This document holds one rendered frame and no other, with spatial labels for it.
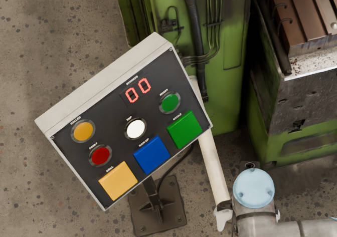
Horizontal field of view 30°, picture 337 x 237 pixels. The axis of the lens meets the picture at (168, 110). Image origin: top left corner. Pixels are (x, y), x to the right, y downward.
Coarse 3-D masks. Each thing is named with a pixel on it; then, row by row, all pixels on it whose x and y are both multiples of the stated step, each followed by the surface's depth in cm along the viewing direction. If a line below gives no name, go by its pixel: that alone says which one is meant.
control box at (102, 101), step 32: (128, 64) 139; (160, 64) 139; (96, 96) 135; (160, 96) 143; (192, 96) 148; (64, 128) 134; (96, 128) 138; (160, 128) 147; (64, 160) 138; (128, 160) 147; (96, 192) 146; (128, 192) 151
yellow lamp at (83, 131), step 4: (80, 124) 135; (84, 124) 135; (88, 124) 136; (76, 128) 135; (80, 128) 135; (84, 128) 136; (88, 128) 136; (92, 128) 137; (76, 132) 135; (80, 132) 136; (84, 132) 136; (88, 132) 137; (76, 136) 136; (80, 136) 136; (84, 136) 137; (88, 136) 137
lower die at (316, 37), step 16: (272, 0) 167; (288, 0) 165; (304, 0) 164; (336, 0) 162; (288, 16) 163; (304, 16) 162; (320, 16) 161; (288, 32) 162; (304, 32) 160; (320, 32) 160; (288, 48) 162; (304, 48) 163; (320, 48) 166
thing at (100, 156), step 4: (100, 148) 140; (104, 148) 141; (96, 152) 140; (100, 152) 141; (104, 152) 141; (108, 152) 142; (92, 156) 140; (96, 156) 141; (100, 156) 141; (104, 156) 142; (108, 156) 143; (92, 160) 141; (96, 160) 141; (100, 160) 142; (104, 160) 143
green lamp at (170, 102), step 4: (168, 96) 144; (172, 96) 144; (176, 96) 145; (164, 100) 144; (168, 100) 144; (172, 100) 145; (176, 100) 146; (164, 104) 144; (168, 104) 145; (172, 104) 145; (176, 104) 146; (164, 108) 145; (168, 108) 145; (172, 108) 146
